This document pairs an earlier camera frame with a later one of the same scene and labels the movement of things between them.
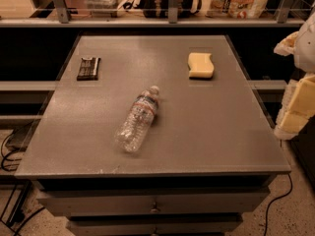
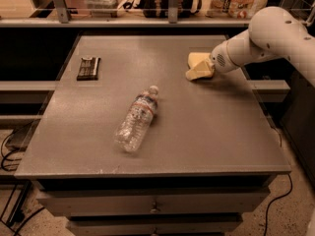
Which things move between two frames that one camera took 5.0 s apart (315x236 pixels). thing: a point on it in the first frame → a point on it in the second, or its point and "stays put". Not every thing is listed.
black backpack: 154,1 stays put
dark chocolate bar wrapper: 89,69 stays put
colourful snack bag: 238,1 stays put
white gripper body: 307,51 → 219,60
